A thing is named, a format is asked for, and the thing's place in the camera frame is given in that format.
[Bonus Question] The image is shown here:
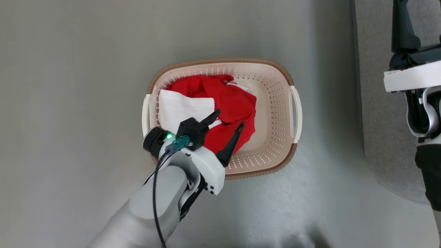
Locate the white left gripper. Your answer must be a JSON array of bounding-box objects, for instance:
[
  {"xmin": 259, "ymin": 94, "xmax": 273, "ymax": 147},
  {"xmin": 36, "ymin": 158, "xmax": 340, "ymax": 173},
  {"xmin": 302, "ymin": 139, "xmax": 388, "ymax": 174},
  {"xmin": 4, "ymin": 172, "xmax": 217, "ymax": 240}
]
[{"xmin": 143, "ymin": 109, "xmax": 245, "ymax": 196}]

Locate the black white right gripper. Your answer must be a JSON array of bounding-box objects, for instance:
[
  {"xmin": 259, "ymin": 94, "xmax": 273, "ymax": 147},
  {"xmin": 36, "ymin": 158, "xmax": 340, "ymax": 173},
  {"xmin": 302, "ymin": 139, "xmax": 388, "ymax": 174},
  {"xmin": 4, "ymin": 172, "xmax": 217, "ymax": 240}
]
[{"xmin": 383, "ymin": 0, "xmax": 441, "ymax": 138}]

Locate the red garment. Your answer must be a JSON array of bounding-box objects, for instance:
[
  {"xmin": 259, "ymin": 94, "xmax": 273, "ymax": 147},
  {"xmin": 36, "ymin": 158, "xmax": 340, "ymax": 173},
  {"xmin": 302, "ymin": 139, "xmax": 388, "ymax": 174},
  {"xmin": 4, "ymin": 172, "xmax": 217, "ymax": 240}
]
[{"xmin": 165, "ymin": 74, "xmax": 257, "ymax": 155}]

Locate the white garment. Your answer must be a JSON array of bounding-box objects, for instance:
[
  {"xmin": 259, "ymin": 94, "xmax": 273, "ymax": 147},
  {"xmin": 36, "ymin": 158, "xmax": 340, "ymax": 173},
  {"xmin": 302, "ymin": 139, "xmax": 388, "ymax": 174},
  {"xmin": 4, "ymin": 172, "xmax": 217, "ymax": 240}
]
[{"xmin": 157, "ymin": 82, "xmax": 249, "ymax": 135}]

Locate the cream perforated laundry basket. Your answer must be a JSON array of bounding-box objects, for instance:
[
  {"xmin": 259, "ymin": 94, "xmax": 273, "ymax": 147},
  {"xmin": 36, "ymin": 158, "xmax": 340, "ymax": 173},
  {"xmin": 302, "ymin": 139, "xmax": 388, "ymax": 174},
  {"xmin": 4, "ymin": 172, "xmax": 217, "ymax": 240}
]
[{"xmin": 141, "ymin": 58, "xmax": 303, "ymax": 180}]

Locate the grey fabric sofa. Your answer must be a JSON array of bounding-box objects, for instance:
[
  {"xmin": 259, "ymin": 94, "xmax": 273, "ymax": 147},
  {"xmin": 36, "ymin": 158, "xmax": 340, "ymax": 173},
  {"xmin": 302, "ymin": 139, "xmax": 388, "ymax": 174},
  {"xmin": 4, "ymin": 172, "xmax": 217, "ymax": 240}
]
[{"xmin": 351, "ymin": 0, "xmax": 441, "ymax": 204}]

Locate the black cable with teal plug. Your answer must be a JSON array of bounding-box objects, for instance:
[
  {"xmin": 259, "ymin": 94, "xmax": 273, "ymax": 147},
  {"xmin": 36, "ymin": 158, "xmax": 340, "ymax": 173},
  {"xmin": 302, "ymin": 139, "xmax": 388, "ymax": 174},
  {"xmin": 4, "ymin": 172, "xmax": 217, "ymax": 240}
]
[{"xmin": 153, "ymin": 135, "xmax": 191, "ymax": 248}]

